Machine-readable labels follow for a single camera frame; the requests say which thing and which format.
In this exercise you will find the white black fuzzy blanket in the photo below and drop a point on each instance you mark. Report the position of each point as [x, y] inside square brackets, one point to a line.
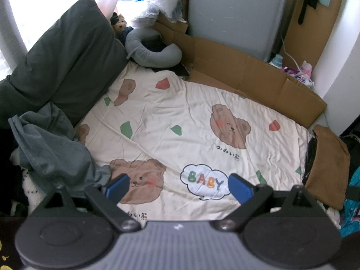
[26, 194]

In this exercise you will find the grey curved neck pillow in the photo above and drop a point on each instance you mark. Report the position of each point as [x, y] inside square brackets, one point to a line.
[147, 48]

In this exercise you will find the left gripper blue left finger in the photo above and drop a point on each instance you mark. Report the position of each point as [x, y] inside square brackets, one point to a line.
[117, 188]

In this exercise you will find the cream bear print bedsheet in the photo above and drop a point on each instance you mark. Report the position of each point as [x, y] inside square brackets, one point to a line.
[179, 142]

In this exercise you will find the dark green pillow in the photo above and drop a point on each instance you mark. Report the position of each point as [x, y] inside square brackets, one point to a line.
[72, 65]

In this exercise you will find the teal patterned bag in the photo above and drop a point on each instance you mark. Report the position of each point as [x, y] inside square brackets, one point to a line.
[351, 207]

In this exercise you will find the small teddy bear toy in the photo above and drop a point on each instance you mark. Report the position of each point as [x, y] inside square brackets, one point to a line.
[120, 27]

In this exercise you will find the blue denim drawstring pants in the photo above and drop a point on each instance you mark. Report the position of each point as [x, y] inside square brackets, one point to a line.
[49, 150]

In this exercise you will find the brown cardboard sheet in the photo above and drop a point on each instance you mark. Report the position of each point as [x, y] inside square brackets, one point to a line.
[212, 63]

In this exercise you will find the blue cap detergent bottle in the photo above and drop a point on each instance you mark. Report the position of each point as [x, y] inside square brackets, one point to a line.
[277, 61]

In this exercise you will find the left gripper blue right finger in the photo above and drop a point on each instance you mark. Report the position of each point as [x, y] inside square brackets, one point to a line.
[241, 189]

